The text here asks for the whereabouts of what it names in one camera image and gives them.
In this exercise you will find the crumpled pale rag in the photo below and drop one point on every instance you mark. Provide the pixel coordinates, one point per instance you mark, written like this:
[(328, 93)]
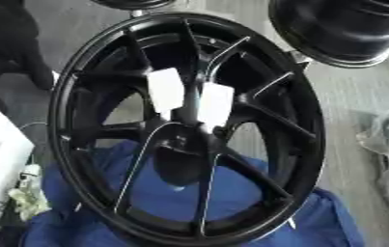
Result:
[(29, 196)]

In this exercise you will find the black round wheel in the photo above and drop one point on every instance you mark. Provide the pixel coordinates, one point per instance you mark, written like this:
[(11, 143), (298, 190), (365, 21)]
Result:
[(132, 3)]

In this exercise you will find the black spoked wheel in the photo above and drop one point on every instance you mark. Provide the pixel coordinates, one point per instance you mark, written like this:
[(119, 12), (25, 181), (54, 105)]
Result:
[(270, 135)]

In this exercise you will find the black wheel rim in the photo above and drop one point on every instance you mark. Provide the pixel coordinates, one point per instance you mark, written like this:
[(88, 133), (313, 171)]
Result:
[(338, 29)]

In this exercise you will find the white pin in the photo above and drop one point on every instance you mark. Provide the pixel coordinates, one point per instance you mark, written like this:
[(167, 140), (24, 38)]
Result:
[(215, 103), (166, 90)]

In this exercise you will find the person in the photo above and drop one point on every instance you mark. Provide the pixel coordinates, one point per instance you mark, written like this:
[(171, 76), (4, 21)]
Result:
[(11, 41)]

